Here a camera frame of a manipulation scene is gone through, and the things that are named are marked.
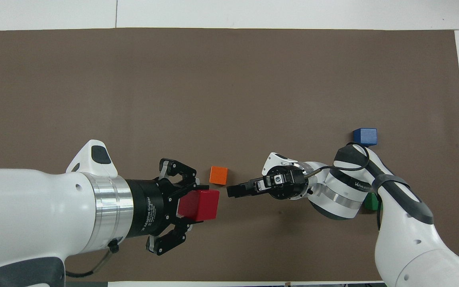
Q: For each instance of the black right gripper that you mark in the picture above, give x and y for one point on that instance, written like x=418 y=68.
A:
x=285 y=183

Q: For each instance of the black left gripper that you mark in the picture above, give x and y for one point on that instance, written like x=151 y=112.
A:
x=150 y=207

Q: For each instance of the red wooden block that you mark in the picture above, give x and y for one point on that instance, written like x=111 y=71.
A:
x=201 y=205

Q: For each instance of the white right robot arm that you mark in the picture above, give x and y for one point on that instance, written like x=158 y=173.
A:
x=412 y=247

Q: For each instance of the orange wooden block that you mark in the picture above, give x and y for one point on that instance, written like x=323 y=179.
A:
x=218 y=175

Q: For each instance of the green wooden block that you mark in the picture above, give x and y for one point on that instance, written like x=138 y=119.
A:
x=371 y=203

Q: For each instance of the blue wooden block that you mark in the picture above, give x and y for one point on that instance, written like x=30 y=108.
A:
x=365 y=136

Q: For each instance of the brown table mat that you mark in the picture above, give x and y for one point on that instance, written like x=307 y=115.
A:
x=229 y=87

